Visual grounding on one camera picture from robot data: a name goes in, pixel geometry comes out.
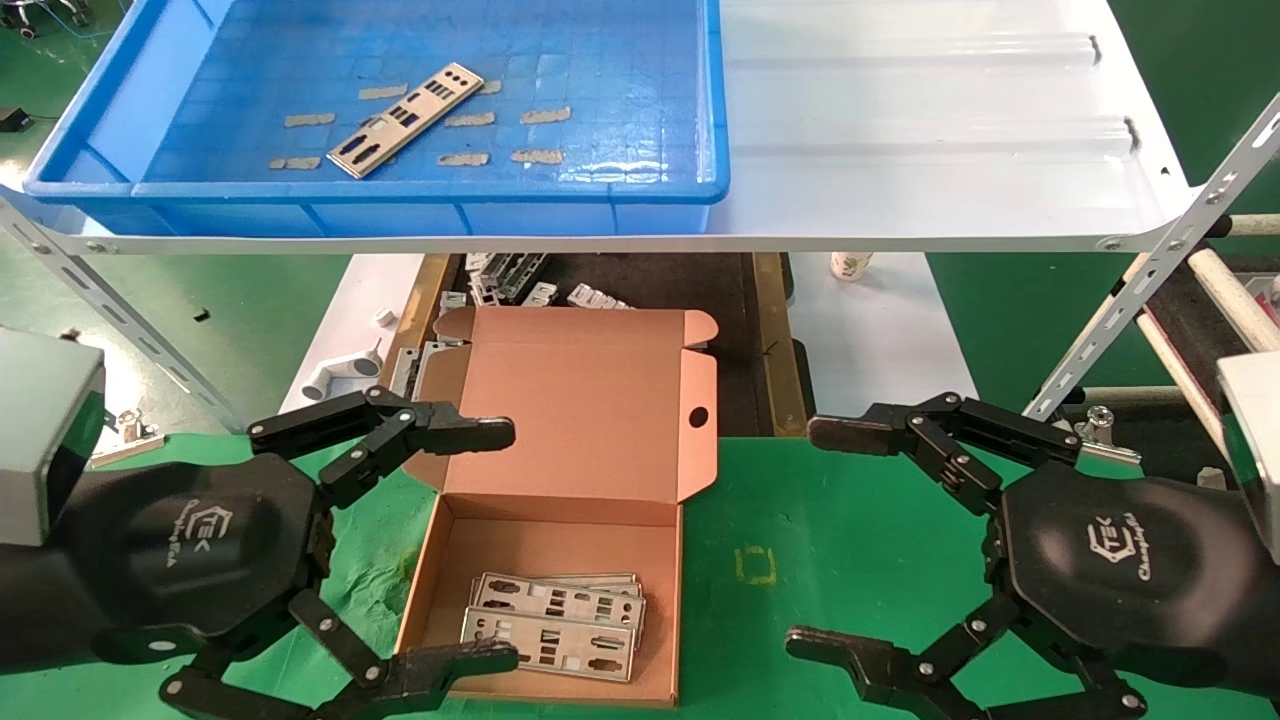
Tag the cream round rod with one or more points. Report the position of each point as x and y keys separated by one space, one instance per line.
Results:
x=1255 y=225
x=1235 y=297
x=1180 y=375
x=1150 y=396

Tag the small white bottle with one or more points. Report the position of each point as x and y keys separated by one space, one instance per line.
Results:
x=852 y=265

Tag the white lower table board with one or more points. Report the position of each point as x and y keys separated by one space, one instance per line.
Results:
x=880 y=340

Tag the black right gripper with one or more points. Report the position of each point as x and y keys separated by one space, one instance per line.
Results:
x=1120 y=560

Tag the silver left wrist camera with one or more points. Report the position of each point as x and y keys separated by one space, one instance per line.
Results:
x=40 y=420

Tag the dark brown mat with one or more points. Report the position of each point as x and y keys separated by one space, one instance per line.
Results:
x=1200 y=330

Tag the blue plastic tray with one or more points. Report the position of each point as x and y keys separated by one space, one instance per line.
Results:
x=600 y=60

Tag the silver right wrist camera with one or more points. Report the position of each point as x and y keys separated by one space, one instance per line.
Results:
x=1260 y=430

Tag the white plastic pipe fitting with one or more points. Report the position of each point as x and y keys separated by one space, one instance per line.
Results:
x=345 y=375

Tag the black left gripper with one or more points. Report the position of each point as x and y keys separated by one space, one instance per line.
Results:
x=200 y=540

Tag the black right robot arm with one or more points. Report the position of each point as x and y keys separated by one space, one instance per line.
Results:
x=1268 y=640

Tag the grey perforated shelf post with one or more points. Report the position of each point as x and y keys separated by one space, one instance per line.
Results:
x=1150 y=270
x=130 y=322

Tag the loose silver metal bracket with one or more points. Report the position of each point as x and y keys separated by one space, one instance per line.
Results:
x=540 y=293
x=597 y=297
x=452 y=300
x=420 y=362
x=505 y=272

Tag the silver metal cloth clamp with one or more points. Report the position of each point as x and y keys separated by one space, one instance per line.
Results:
x=1100 y=422
x=130 y=432

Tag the black tray with brass rails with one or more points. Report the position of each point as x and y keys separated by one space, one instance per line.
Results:
x=720 y=300

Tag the brown cardboard box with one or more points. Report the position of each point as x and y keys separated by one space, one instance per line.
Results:
x=590 y=400

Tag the black chair wheel base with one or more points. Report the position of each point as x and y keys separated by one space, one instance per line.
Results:
x=45 y=15

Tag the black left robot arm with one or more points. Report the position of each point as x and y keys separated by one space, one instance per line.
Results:
x=30 y=600

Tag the small black floor box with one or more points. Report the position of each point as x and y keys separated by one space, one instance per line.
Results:
x=12 y=120

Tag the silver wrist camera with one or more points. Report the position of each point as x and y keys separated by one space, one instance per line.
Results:
x=1260 y=430
x=40 y=420

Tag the white shelf board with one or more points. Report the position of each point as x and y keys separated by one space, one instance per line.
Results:
x=900 y=150

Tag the green table cloth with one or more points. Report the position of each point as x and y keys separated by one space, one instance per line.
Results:
x=850 y=540

